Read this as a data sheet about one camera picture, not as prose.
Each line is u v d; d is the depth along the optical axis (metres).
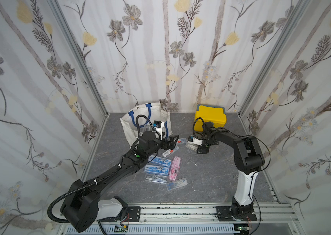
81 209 0.40
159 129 0.68
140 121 0.60
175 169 0.88
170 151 0.97
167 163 0.91
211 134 0.74
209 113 1.02
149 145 0.59
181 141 1.02
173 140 0.68
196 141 0.91
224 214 0.73
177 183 0.84
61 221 0.42
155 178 0.86
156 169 0.88
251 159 0.54
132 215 0.75
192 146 0.98
